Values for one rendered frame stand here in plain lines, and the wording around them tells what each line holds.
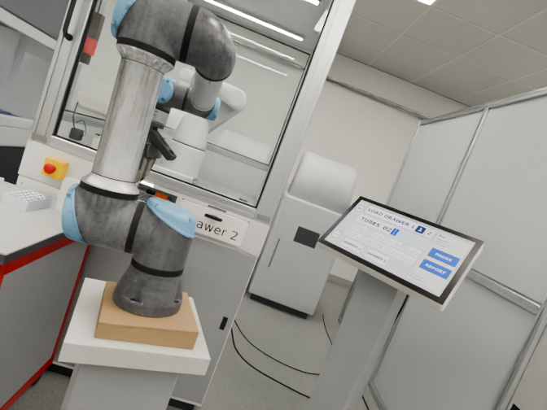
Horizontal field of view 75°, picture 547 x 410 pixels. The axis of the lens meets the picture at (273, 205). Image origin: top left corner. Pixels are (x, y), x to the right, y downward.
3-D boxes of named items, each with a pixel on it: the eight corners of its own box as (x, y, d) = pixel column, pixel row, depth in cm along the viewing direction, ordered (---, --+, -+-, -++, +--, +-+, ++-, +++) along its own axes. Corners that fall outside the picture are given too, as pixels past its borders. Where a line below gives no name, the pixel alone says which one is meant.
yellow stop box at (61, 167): (57, 181, 137) (63, 163, 136) (38, 174, 136) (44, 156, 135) (64, 180, 142) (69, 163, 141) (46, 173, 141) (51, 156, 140)
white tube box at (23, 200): (25, 211, 115) (28, 201, 115) (0, 202, 115) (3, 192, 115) (49, 207, 128) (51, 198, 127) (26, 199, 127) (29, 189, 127)
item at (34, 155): (258, 257, 151) (270, 225, 150) (17, 173, 140) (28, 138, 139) (255, 219, 245) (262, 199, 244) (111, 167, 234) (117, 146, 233)
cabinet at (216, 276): (199, 420, 159) (261, 258, 151) (-36, 353, 148) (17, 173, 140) (218, 323, 253) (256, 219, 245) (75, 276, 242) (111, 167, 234)
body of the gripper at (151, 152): (135, 152, 125) (146, 119, 124) (157, 160, 124) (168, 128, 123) (123, 149, 118) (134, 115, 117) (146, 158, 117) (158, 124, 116)
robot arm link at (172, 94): (187, 84, 106) (188, 89, 116) (149, 70, 103) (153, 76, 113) (180, 109, 106) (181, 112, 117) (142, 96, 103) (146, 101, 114)
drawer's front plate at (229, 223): (240, 247, 148) (249, 223, 147) (173, 224, 145) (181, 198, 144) (240, 246, 150) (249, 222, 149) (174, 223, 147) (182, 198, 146)
